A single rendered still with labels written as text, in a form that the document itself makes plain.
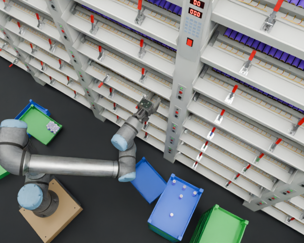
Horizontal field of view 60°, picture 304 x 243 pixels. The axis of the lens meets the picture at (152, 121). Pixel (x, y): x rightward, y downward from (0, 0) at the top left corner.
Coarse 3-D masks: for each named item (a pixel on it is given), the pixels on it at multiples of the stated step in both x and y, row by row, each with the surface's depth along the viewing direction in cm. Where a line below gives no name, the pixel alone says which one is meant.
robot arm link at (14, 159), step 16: (0, 160) 116; (16, 160) 116; (32, 160) 120; (48, 160) 122; (64, 160) 125; (80, 160) 128; (96, 160) 132; (128, 160) 137; (112, 176) 134; (128, 176) 133
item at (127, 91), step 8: (88, 64) 163; (88, 72) 163; (96, 72) 162; (112, 72) 160; (112, 80) 159; (128, 80) 157; (120, 88) 158; (128, 88) 157; (136, 96) 155; (160, 104) 152; (160, 112) 151; (168, 112) 150
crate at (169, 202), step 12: (168, 180) 153; (180, 180) 155; (168, 192) 155; (180, 192) 155; (192, 192) 155; (156, 204) 148; (168, 204) 152; (180, 204) 152; (192, 204) 152; (156, 216) 150; (168, 216) 150; (180, 216) 150; (168, 228) 147; (180, 228) 147; (180, 240) 137
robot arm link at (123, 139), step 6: (126, 126) 133; (132, 126) 133; (120, 132) 132; (126, 132) 131; (132, 132) 133; (114, 138) 131; (120, 138) 130; (126, 138) 131; (132, 138) 134; (114, 144) 134; (120, 144) 130; (126, 144) 131; (132, 144) 138
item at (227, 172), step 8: (184, 144) 182; (184, 152) 182; (192, 152) 181; (200, 152) 180; (200, 160) 179; (208, 160) 178; (216, 160) 177; (216, 168) 176; (224, 168) 175; (224, 176) 174; (232, 176) 174; (240, 176) 172; (240, 184) 172; (248, 184) 171; (256, 184) 170; (256, 192) 170
